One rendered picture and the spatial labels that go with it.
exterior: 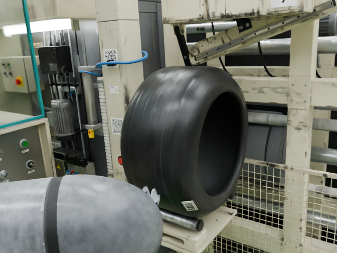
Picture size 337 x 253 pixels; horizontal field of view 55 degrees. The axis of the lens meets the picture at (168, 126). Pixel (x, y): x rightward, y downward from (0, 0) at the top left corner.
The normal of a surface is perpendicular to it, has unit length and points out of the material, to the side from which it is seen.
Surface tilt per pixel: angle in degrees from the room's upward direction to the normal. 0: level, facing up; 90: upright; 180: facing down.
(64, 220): 59
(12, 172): 90
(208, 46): 90
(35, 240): 72
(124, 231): 77
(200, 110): 82
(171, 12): 90
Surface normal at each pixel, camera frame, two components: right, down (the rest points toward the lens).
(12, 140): 0.82, 0.11
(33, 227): 0.07, -0.22
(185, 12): -0.58, 0.25
